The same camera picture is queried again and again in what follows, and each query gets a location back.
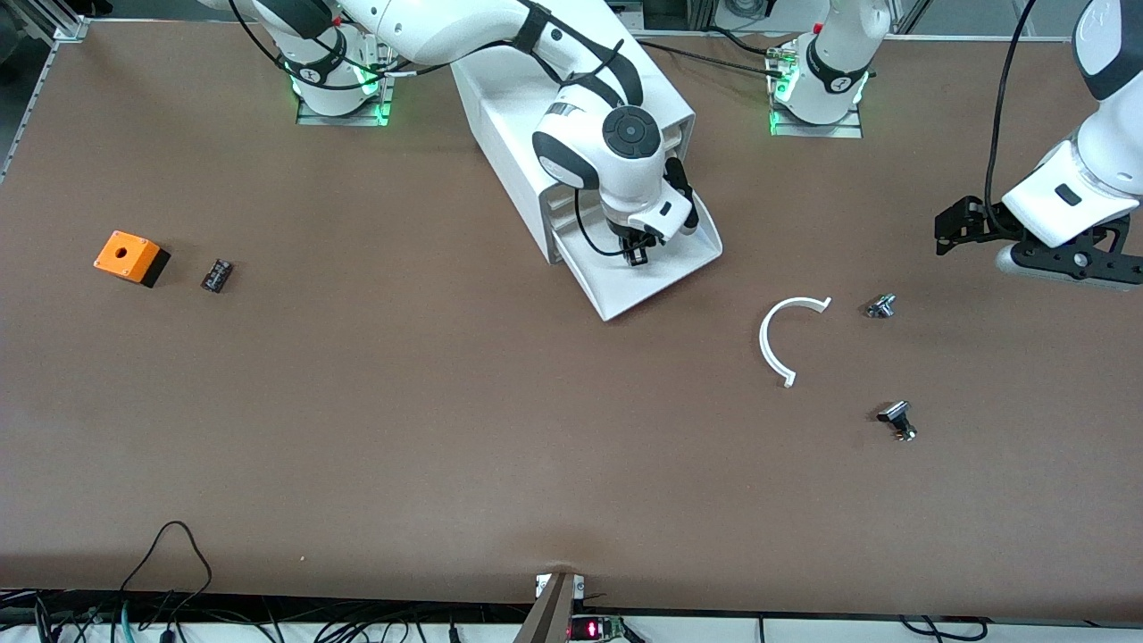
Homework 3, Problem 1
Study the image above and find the white middle drawer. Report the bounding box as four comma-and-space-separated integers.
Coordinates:
546, 201, 590, 235

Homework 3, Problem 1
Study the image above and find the white drawer cabinet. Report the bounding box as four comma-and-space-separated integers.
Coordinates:
449, 0, 697, 265

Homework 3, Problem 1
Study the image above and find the orange button box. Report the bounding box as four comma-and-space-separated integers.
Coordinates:
93, 230, 171, 288

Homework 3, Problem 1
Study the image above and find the white curved plastic arc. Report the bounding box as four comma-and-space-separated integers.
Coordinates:
759, 296, 833, 389

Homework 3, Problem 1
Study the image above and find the device with red display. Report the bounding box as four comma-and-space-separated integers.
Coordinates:
569, 614, 628, 642

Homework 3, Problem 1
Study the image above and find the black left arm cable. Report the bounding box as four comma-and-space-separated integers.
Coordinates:
984, 0, 1039, 215

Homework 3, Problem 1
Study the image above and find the black cable behind cabinet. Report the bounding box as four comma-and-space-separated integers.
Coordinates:
641, 38, 791, 81

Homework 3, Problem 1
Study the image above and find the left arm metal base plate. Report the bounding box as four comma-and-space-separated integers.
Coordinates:
770, 40, 864, 139

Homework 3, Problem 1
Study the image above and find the black and silver switch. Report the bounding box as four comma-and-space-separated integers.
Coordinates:
877, 400, 919, 443

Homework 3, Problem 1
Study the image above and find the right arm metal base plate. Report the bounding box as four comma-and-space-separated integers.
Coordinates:
296, 22, 398, 126

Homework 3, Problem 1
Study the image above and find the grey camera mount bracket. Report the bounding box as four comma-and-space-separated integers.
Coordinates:
513, 572, 587, 643

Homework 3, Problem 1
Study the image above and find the black looped cable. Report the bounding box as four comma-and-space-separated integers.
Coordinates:
119, 521, 213, 597

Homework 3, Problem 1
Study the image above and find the aluminium frame profile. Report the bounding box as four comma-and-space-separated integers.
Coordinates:
0, 0, 90, 184

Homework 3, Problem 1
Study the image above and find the black cable tangle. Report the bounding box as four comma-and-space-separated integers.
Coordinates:
0, 589, 537, 643

